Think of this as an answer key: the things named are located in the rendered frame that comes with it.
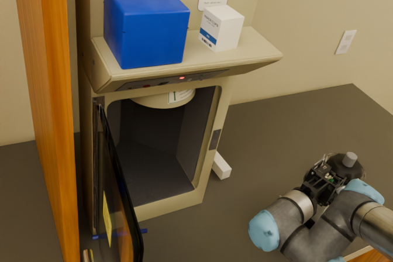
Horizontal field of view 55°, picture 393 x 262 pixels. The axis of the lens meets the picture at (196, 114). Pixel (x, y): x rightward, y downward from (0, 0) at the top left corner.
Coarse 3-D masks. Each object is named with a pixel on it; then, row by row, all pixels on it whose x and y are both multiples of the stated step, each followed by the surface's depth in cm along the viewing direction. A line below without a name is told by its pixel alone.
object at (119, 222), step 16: (112, 160) 57; (112, 176) 57; (112, 192) 59; (112, 208) 61; (128, 208) 51; (112, 224) 63; (128, 224) 49; (112, 240) 65; (128, 240) 50; (112, 256) 67; (128, 256) 51
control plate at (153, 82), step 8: (208, 72) 65; (216, 72) 67; (144, 80) 60; (152, 80) 61; (160, 80) 63; (168, 80) 65; (176, 80) 67; (184, 80) 69; (192, 80) 72; (120, 88) 63; (136, 88) 67
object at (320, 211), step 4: (328, 156) 101; (328, 164) 98; (360, 164) 100; (364, 172) 98; (364, 176) 97; (348, 180) 95; (344, 184) 95; (320, 208) 104; (324, 208) 103; (316, 212) 105; (320, 212) 104; (316, 216) 106; (312, 220) 107; (316, 220) 106
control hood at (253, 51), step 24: (96, 48) 59; (192, 48) 64; (240, 48) 66; (264, 48) 68; (96, 72) 61; (120, 72) 54; (144, 72) 56; (168, 72) 58; (192, 72) 62; (240, 72) 75
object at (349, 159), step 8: (328, 160) 99; (336, 160) 98; (344, 160) 97; (352, 160) 95; (336, 168) 96; (344, 168) 96; (352, 168) 96; (360, 168) 97; (344, 176) 95; (352, 176) 95; (360, 176) 96
